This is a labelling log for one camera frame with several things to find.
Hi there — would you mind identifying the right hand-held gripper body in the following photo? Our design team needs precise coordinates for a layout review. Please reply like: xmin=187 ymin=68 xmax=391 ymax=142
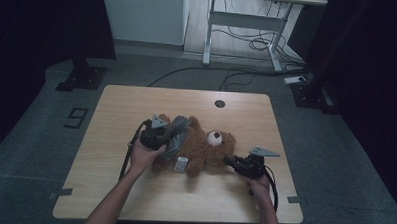
xmin=238 ymin=145 xmax=281 ymax=181

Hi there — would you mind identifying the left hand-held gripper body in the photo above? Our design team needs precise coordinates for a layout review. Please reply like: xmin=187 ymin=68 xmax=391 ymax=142
xmin=138 ymin=113 xmax=170 ymax=151

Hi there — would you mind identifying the grey towel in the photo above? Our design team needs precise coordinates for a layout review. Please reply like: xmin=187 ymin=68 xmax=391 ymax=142
xmin=160 ymin=114 xmax=192 ymax=162

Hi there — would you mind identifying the brown teddy bear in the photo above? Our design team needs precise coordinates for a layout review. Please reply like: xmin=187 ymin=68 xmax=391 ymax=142
xmin=150 ymin=113 xmax=237 ymax=180

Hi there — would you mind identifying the person's right hand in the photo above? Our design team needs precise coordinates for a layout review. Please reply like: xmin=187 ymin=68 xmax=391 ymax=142
xmin=244 ymin=176 xmax=272 ymax=205

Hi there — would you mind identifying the person's left hand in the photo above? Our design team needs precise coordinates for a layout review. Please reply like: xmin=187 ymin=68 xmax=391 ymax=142
xmin=128 ymin=139 xmax=168 ymax=177

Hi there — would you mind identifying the grey tape strip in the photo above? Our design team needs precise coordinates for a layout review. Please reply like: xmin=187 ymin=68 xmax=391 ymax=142
xmin=48 ymin=187 xmax=74 ymax=201
xmin=286 ymin=195 xmax=308 ymax=205

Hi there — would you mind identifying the white power strip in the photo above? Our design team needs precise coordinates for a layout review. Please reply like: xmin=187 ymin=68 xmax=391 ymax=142
xmin=283 ymin=75 xmax=308 ymax=86

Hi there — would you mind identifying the white cabinet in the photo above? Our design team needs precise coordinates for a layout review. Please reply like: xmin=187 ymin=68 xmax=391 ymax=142
xmin=98 ymin=0 xmax=191 ymax=48

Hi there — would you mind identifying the dark curtain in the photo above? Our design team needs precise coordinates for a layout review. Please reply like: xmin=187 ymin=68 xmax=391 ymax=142
xmin=299 ymin=0 xmax=397 ymax=220
xmin=0 ymin=0 xmax=118 ymax=163

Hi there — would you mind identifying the left hand-held gripper black cable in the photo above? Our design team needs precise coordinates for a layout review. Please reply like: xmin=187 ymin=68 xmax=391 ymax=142
xmin=118 ymin=118 xmax=153 ymax=182

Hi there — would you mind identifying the hand-held gripper black cable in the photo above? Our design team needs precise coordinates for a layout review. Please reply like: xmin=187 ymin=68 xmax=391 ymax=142
xmin=247 ymin=164 xmax=282 ymax=214
xmin=118 ymin=118 xmax=153 ymax=182

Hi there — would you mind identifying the right hand-held gripper black cable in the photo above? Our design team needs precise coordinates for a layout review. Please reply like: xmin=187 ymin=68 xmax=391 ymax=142
xmin=247 ymin=164 xmax=282 ymax=214

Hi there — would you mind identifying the long black floor cable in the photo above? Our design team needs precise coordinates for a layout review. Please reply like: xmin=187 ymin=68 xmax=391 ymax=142
xmin=146 ymin=63 xmax=309 ymax=94

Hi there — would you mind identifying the black stand base plate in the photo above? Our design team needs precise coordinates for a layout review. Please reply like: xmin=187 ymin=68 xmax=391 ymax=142
xmin=54 ymin=56 xmax=109 ymax=94
xmin=289 ymin=79 xmax=339 ymax=115

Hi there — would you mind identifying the tangle of black cables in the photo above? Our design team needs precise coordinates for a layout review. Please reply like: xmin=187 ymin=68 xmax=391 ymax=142
xmin=210 ymin=0 xmax=308 ymax=69

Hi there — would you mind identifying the white desk frame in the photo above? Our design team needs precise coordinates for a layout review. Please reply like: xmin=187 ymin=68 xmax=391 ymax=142
xmin=201 ymin=0 xmax=328 ymax=74

